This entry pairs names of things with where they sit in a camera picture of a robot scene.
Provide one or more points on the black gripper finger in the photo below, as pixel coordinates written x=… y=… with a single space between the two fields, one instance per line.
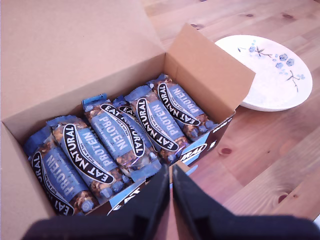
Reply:
x=157 y=200
x=197 y=207

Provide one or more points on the blue protein snackbar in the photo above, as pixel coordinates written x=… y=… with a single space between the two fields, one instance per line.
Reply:
x=57 y=170
x=185 y=100
x=110 y=130
x=122 y=103
x=85 y=147
x=160 y=117

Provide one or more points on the white plate with blue flowers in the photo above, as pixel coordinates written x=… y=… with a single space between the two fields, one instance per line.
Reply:
x=270 y=82

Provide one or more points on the brown carton snackbar box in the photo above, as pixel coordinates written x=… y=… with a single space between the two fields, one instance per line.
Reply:
x=62 y=50

